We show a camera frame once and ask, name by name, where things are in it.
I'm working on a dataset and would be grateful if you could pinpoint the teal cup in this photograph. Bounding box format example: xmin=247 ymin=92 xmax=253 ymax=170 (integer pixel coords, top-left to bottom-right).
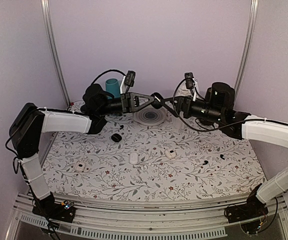
xmin=105 ymin=78 xmax=121 ymax=98

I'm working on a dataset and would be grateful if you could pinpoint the black earbud case gold trim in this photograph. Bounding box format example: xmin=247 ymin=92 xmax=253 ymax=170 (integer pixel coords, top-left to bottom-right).
xmin=150 ymin=92 xmax=163 ymax=110

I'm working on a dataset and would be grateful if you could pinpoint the small black earbud case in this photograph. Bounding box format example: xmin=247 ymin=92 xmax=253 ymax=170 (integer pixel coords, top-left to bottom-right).
xmin=111 ymin=133 xmax=122 ymax=143

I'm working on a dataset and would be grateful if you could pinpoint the aluminium front rail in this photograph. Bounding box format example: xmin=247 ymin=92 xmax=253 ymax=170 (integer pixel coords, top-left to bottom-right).
xmin=5 ymin=193 xmax=288 ymax=240

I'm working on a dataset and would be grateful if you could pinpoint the white open earbud case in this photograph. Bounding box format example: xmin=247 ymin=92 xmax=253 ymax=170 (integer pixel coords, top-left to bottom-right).
xmin=75 ymin=162 xmax=86 ymax=172

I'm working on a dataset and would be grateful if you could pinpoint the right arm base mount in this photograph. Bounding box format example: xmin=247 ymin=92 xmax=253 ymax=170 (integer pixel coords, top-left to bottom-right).
xmin=223 ymin=193 xmax=269 ymax=235

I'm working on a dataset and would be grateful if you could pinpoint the floral patterned table mat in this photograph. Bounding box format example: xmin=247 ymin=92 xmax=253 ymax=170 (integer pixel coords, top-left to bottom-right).
xmin=42 ymin=113 xmax=266 ymax=202

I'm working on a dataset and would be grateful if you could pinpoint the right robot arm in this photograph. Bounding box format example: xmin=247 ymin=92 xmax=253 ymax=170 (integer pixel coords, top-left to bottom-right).
xmin=155 ymin=82 xmax=288 ymax=218

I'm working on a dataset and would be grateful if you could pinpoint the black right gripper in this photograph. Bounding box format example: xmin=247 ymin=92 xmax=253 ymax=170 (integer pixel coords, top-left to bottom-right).
xmin=161 ymin=95 xmax=225 ymax=124

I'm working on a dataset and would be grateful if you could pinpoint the grey spiral plate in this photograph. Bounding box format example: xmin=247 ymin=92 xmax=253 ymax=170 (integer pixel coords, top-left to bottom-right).
xmin=133 ymin=107 xmax=167 ymax=127

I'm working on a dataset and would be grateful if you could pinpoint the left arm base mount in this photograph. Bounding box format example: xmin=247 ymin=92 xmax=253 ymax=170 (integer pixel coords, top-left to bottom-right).
xmin=32 ymin=194 xmax=77 ymax=223

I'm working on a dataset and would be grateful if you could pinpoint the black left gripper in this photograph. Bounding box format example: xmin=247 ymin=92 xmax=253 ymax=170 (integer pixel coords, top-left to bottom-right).
xmin=98 ymin=92 xmax=156 ymax=116

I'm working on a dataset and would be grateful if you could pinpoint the beige earbud charging case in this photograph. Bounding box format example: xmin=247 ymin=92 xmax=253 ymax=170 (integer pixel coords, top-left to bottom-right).
xmin=164 ymin=149 xmax=177 ymax=159

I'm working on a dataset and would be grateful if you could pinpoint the right aluminium frame post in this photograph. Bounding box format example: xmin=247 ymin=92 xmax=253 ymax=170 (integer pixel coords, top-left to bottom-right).
xmin=234 ymin=0 xmax=259 ymax=94

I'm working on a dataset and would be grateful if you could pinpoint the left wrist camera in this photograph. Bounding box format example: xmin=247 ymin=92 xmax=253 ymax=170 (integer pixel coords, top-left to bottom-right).
xmin=119 ymin=70 xmax=136 ymax=94

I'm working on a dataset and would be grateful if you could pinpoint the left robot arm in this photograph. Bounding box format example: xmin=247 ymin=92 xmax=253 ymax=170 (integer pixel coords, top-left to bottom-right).
xmin=9 ymin=83 xmax=155 ymax=217

